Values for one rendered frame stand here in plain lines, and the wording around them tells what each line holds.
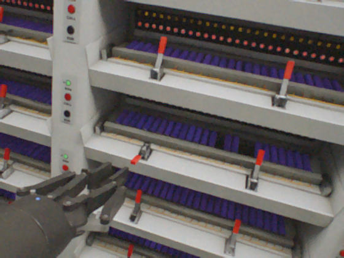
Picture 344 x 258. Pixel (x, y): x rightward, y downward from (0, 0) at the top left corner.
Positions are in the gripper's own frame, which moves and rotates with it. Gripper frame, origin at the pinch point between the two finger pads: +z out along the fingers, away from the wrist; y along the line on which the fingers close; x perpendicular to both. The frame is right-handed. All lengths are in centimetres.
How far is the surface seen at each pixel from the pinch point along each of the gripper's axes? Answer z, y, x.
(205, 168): 19.5, 15.9, 0.1
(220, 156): 21.9, 18.8, 3.5
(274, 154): 26.4, 32.2, 6.4
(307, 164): 25.8, 40.2, 6.0
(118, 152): 17.5, -6.0, -1.0
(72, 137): 16.3, -18.5, -0.1
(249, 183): 15.9, 26.2, 0.5
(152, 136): 21.7, 0.6, 4.2
